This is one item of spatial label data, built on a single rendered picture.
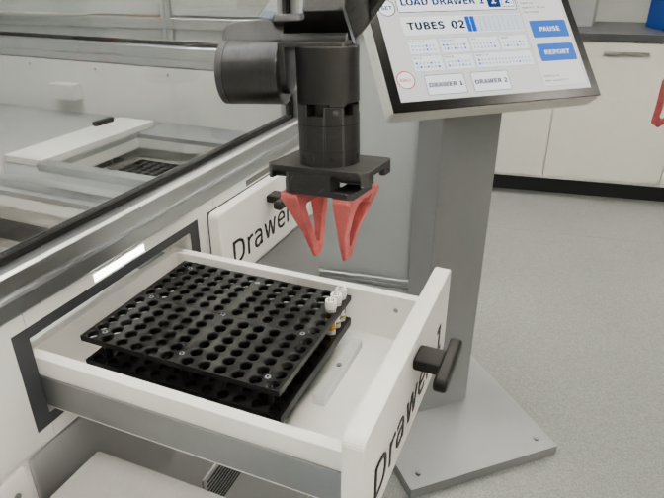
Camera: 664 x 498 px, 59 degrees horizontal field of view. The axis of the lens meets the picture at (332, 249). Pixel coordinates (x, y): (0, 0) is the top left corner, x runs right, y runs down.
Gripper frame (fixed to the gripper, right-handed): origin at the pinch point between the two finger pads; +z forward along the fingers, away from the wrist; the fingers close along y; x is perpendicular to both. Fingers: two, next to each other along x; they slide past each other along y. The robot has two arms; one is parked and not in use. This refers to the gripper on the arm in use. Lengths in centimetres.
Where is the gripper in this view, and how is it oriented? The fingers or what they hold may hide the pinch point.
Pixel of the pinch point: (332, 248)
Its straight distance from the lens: 59.2
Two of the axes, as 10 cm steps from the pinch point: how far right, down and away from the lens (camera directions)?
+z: 0.2, 9.2, 3.8
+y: 9.0, 1.5, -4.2
